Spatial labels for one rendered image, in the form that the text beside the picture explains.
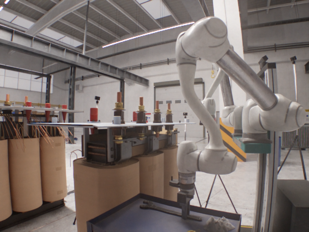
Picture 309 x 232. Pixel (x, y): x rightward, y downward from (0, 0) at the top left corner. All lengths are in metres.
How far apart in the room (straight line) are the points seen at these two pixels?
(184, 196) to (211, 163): 0.21
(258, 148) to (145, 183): 0.95
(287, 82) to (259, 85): 14.27
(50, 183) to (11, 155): 0.67
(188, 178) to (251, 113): 0.55
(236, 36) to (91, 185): 6.53
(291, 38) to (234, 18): 9.48
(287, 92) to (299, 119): 14.03
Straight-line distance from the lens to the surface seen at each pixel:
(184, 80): 0.87
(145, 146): 1.66
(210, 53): 0.77
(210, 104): 1.53
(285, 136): 9.42
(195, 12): 6.09
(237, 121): 1.62
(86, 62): 11.64
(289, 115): 1.00
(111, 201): 1.24
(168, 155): 1.91
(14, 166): 2.64
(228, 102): 1.81
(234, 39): 6.91
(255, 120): 1.13
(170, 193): 2.06
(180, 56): 0.89
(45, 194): 2.96
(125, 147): 1.25
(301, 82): 15.40
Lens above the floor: 1.38
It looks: 2 degrees up
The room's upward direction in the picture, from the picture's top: straight up
